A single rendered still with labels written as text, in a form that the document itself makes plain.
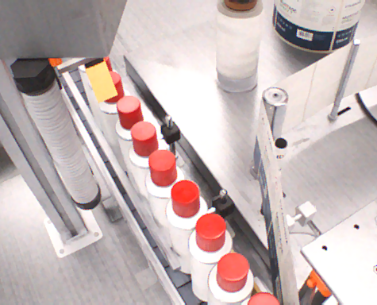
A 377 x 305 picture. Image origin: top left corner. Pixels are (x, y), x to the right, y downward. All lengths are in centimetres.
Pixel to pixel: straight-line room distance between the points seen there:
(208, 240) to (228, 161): 32
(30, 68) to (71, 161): 11
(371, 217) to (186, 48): 65
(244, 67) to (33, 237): 50
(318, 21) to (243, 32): 22
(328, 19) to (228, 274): 63
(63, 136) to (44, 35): 10
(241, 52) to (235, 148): 18
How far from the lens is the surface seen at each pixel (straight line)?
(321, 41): 96
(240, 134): 79
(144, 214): 61
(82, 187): 45
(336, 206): 73
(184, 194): 48
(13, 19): 33
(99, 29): 31
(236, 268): 44
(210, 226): 46
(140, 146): 54
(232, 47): 78
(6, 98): 49
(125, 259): 73
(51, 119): 37
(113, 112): 62
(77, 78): 94
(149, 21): 114
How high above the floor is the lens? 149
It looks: 53 degrees down
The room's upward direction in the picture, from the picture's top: 5 degrees counter-clockwise
